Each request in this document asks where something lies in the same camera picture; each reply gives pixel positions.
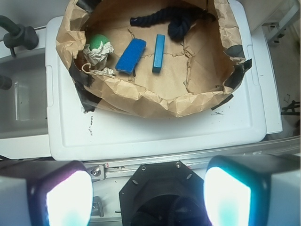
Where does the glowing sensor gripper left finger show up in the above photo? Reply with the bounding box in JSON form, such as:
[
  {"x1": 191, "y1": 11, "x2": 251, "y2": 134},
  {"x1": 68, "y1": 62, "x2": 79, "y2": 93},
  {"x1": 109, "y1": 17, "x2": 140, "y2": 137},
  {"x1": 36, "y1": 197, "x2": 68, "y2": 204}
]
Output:
[{"x1": 0, "y1": 160, "x2": 93, "y2": 226}]

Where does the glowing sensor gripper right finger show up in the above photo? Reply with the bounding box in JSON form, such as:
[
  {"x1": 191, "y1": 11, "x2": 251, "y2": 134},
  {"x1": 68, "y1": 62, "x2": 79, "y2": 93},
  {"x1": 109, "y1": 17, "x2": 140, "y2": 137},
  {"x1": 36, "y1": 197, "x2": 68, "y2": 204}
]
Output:
[{"x1": 204, "y1": 154, "x2": 301, "y2": 226}]

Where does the blue wooden block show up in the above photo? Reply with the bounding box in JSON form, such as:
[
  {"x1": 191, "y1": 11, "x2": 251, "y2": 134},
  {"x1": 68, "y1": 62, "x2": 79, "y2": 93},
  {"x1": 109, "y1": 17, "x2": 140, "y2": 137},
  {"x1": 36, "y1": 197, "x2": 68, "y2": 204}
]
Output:
[{"x1": 152, "y1": 34, "x2": 165, "y2": 73}]

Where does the clear plastic bin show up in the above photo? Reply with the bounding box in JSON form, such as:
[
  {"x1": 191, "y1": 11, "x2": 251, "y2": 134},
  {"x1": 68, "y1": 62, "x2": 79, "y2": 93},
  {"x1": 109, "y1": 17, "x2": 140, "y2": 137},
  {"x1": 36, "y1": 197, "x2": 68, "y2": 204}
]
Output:
[{"x1": 0, "y1": 48, "x2": 50, "y2": 159}]

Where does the white plastic bin lid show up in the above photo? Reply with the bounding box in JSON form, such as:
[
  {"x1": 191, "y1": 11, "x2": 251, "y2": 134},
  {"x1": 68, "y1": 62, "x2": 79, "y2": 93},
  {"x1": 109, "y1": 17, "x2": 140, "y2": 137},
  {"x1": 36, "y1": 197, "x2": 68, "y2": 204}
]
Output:
[{"x1": 45, "y1": 0, "x2": 268, "y2": 162}]

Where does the crumpled white paper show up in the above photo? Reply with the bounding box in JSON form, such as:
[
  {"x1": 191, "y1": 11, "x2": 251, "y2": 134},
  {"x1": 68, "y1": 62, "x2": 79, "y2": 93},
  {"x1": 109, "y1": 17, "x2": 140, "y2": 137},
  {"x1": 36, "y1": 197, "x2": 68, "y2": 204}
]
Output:
[{"x1": 83, "y1": 41, "x2": 114, "y2": 71}]

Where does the crumpled brown paper liner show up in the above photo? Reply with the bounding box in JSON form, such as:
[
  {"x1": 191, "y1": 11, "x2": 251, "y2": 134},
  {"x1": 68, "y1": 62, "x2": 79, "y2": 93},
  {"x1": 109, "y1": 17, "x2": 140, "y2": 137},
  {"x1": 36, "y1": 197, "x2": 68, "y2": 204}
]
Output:
[{"x1": 56, "y1": 0, "x2": 252, "y2": 118}]

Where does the green ball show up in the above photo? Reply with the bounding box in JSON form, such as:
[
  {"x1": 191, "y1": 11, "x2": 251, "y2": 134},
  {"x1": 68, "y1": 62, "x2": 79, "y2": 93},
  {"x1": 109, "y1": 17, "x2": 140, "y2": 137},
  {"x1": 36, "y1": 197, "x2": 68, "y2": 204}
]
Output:
[{"x1": 89, "y1": 34, "x2": 109, "y2": 51}]

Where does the blue sponge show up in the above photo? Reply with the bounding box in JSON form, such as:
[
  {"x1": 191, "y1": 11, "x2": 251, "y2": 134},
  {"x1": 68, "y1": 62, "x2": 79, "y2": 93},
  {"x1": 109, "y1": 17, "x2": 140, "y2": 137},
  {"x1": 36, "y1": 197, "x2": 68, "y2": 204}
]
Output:
[{"x1": 115, "y1": 39, "x2": 147, "y2": 75}]

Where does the black octagonal mount plate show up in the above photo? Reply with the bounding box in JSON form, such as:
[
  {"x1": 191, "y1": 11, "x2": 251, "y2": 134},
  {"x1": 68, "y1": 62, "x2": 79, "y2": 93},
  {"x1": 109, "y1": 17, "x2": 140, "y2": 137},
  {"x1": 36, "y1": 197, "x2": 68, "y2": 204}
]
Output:
[{"x1": 119, "y1": 161, "x2": 211, "y2": 226}]

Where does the aluminium extrusion rail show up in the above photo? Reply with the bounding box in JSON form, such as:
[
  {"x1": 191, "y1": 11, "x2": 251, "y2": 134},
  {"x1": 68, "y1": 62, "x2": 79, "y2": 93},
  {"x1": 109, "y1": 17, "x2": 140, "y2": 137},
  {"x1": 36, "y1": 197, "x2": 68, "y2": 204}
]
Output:
[{"x1": 82, "y1": 137, "x2": 301, "y2": 181}]

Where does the white twisted string piece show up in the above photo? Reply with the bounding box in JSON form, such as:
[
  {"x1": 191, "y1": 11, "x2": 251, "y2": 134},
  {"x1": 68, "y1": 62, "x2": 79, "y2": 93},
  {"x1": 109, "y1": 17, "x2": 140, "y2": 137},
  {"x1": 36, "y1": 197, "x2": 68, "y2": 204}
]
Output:
[{"x1": 81, "y1": 63, "x2": 116, "y2": 77}]

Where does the dark navy knotted rope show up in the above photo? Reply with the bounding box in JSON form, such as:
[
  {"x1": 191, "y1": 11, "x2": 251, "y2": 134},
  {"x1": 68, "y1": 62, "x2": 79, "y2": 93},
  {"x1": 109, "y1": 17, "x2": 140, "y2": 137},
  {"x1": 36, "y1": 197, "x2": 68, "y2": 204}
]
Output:
[{"x1": 129, "y1": 6, "x2": 217, "y2": 40}]

